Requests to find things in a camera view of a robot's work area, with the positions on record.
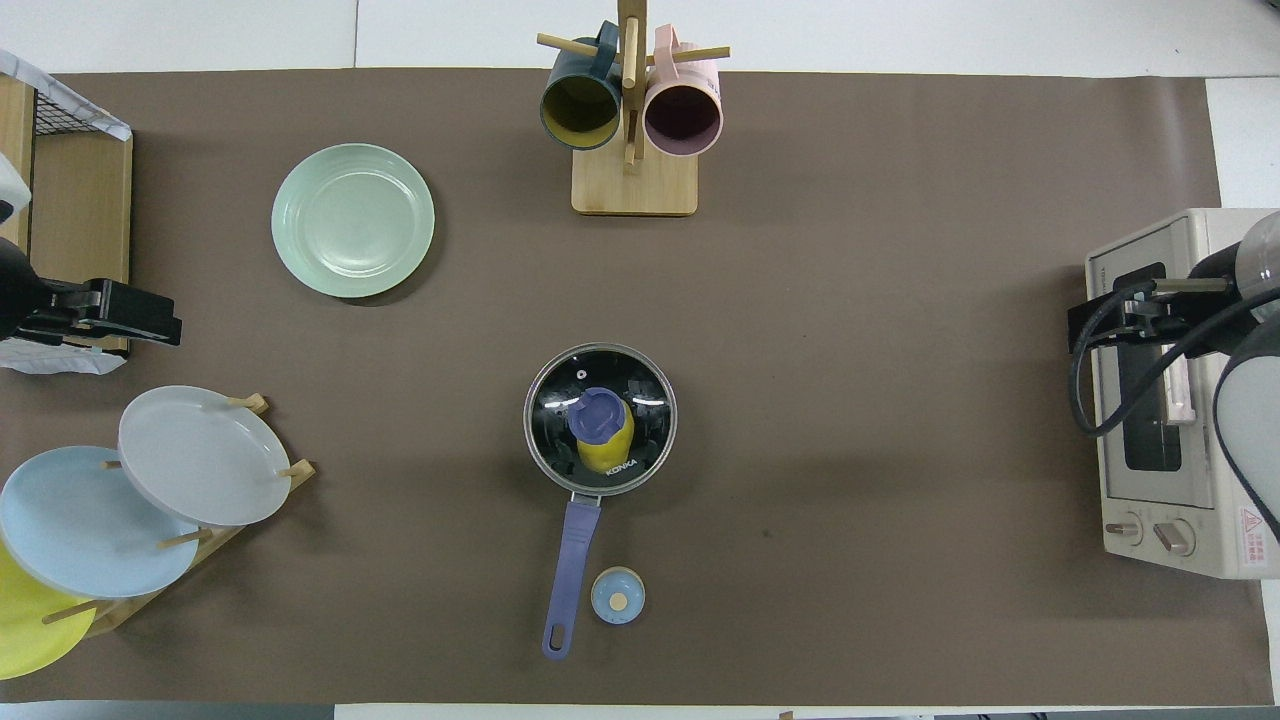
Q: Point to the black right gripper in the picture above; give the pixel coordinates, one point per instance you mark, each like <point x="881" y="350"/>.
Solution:
<point x="1215" y="265"/>

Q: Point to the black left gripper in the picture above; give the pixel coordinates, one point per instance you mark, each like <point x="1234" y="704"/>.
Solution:
<point x="16" y="295"/>

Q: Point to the glass lid blue knob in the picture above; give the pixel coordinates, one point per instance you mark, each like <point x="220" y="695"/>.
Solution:
<point x="597" y="415"/>

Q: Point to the yellow lemon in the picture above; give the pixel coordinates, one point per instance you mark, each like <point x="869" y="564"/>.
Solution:
<point x="605" y="458"/>

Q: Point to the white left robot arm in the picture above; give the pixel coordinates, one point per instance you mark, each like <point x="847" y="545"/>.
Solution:
<point x="10" y="195"/>

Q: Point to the pale grey plate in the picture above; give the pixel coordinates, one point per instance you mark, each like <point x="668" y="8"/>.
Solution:
<point x="200" y="455"/>

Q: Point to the light blue plate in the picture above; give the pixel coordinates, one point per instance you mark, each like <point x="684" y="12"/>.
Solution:
<point x="80" y="530"/>

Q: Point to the light green plate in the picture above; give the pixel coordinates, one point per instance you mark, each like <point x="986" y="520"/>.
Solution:
<point x="350" y="220"/>

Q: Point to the wooden plate rack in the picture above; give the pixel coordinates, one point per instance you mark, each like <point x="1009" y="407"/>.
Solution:
<point x="225" y="535"/>

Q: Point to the yellow plate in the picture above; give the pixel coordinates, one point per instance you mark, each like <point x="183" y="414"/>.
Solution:
<point x="25" y="630"/>

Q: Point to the white crumpled paper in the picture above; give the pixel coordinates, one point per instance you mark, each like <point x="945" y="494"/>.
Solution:
<point x="60" y="362"/>
<point x="105" y="125"/>

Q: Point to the beige toaster oven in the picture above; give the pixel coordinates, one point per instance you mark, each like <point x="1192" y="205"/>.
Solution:
<point x="1150" y="500"/>

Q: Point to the light wooden board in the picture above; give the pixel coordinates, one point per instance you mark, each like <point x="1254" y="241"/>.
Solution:
<point x="15" y="110"/>

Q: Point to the brown table mat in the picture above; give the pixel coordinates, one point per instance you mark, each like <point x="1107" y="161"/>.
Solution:
<point x="900" y="150"/>

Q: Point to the pink mug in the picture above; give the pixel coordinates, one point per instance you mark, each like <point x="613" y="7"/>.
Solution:
<point x="683" y="115"/>

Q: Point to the wooden mug rack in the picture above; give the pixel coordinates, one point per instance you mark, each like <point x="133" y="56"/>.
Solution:
<point x="635" y="185"/>

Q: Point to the dark teal mug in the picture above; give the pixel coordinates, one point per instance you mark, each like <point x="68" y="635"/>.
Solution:
<point x="580" y="105"/>

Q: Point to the dark blue saucepan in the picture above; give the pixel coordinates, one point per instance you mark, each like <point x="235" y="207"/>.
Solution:
<point x="570" y="590"/>

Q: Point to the small blue round lid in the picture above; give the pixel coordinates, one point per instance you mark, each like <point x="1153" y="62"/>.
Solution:
<point x="618" y="595"/>

